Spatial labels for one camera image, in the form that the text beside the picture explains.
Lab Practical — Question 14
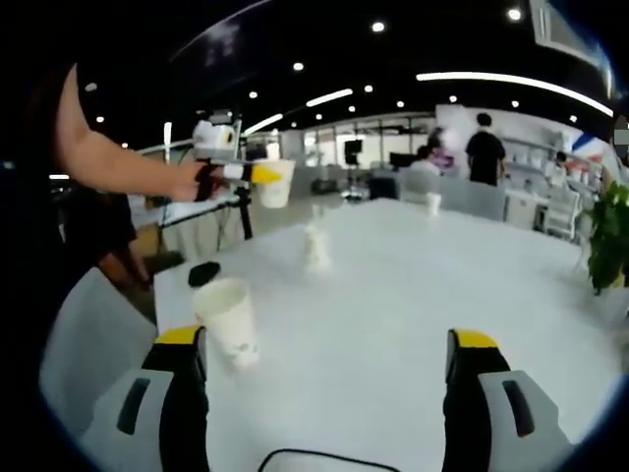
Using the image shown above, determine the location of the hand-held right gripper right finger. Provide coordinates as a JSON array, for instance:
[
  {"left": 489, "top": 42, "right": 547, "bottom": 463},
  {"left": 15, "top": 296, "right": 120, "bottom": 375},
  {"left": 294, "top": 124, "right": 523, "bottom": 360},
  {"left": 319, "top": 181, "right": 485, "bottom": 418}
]
[{"left": 441, "top": 327, "right": 574, "bottom": 472}]

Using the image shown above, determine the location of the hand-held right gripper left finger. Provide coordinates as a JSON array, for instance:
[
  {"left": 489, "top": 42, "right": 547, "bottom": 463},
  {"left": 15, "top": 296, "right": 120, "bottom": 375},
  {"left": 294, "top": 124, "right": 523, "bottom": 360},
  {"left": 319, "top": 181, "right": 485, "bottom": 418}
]
[{"left": 81, "top": 324, "right": 211, "bottom": 472}]

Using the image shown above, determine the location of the pile of white cups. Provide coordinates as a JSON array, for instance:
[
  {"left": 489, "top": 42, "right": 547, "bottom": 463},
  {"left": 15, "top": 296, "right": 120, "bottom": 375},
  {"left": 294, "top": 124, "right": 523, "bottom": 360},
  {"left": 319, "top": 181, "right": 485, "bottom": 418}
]
[{"left": 302, "top": 204, "right": 333, "bottom": 271}]

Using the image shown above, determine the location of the person's left hand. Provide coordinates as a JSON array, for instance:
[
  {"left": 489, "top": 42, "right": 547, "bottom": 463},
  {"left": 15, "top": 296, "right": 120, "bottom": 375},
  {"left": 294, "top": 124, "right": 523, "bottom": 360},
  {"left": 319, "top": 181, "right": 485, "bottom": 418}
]
[{"left": 169, "top": 159, "right": 231, "bottom": 204}]

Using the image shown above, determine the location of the short ceiling light strip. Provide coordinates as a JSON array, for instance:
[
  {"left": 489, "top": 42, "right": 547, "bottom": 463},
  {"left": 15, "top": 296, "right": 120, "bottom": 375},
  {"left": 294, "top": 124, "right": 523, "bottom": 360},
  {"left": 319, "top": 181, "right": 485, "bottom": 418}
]
[
  {"left": 305, "top": 88, "right": 354, "bottom": 108},
  {"left": 243, "top": 112, "right": 285, "bottom": 137}
]

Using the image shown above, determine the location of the white side desk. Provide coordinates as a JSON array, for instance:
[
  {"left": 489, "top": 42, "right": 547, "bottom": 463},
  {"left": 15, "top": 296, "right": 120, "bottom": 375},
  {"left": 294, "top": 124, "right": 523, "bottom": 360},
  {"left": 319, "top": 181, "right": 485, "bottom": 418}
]
[{"left": 130, "top": 191, "right": 247, "bottom": 262}]

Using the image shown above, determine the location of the black computer mouse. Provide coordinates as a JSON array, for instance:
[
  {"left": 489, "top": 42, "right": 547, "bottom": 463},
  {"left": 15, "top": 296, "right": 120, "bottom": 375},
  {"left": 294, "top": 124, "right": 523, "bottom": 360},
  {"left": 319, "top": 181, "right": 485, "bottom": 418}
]
[{"left": 188, "top": 261, "right": 222, "bottom": 287}]

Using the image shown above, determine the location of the white plastic chair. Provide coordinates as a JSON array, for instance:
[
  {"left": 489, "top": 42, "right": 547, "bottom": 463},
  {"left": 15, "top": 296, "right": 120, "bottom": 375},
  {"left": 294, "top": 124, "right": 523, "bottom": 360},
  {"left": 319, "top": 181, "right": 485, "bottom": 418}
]
[{"left": 38, "top": 267, "right": 158, "bottom": 439}]

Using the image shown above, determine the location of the white table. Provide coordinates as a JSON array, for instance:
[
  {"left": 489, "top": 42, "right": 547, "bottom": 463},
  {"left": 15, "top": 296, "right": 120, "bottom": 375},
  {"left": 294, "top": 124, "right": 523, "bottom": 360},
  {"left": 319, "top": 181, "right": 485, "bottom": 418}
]
[{"left": 152, "top": 199, "right": 628, "bottom": 472}]

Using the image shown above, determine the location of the person's black shirt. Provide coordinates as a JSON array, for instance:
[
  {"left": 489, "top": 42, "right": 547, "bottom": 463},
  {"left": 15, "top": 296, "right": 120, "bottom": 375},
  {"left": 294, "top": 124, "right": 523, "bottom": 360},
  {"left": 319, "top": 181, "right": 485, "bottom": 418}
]
[{"left": 0, "top": 58, "right": 163, "bottom": 316}]

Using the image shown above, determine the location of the white office chair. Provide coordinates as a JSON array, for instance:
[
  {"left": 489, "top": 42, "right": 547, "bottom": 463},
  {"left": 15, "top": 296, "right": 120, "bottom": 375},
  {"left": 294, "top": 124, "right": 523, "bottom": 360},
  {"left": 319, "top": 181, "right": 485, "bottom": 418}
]
[{"left": 400, "top": 169, "right": 441, "bottom": 203}]

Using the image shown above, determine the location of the group of ceiling spotlights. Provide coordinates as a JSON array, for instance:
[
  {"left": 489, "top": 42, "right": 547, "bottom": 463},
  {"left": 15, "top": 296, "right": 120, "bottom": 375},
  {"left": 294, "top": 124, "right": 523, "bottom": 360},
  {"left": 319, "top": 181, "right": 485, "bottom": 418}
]
[{"left": 95, "top": 7, "right": 579, "bottom": 124}]

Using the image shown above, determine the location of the grey low partition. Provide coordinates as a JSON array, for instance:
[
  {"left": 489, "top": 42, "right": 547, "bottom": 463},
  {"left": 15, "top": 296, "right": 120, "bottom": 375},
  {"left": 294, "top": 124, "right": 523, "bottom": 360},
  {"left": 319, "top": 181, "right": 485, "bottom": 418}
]
[{"left": 439, "top": 176, "right": 507, "bottom": 222}]

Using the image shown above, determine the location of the curved ceiling light strip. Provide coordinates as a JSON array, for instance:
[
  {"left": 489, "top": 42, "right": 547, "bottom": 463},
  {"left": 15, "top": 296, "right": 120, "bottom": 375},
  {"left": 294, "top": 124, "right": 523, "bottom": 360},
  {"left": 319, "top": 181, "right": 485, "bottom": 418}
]
[{"left": 416, "top": 72, "right": 615, "bottom": 118}]

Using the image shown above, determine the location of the white slatted chair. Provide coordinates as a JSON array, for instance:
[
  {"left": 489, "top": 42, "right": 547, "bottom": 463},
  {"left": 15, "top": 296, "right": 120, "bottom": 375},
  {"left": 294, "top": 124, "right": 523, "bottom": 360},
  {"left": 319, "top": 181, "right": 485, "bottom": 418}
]
[{"left": 543, "top": 189, "right": 582, "bottom": 242}]

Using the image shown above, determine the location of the green potted plant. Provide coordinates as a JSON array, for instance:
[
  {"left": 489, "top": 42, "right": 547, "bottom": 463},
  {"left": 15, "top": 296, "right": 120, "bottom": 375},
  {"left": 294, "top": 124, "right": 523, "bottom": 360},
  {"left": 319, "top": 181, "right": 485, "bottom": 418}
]
[{"left": 587, "top": 181, "right": 629, "bottom": 296}]

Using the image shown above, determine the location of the ceiling air conditioner vent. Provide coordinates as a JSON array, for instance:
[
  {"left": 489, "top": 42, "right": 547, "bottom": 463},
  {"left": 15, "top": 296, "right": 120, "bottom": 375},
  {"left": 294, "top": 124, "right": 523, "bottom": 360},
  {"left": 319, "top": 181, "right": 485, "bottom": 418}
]
[{"left": 529, "top": 0, "right": 615, "bottom": 65}]

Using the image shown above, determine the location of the black cable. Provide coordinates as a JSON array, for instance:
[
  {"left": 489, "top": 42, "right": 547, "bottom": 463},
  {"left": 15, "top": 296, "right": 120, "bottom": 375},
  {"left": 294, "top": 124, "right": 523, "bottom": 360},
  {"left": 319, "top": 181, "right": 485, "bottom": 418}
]
[{"left": 257, "top": 446, "right": 400, "bottom": 472}]

